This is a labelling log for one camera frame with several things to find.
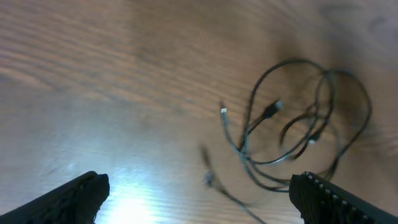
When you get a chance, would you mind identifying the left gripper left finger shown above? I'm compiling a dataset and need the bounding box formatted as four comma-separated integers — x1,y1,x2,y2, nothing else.
1,171,110,224

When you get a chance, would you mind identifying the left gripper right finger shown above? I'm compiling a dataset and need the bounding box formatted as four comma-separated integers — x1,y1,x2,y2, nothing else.
289,172,397,224

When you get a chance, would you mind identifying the black usb cable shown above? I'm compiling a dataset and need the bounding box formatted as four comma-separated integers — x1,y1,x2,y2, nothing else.
238,58,373,187

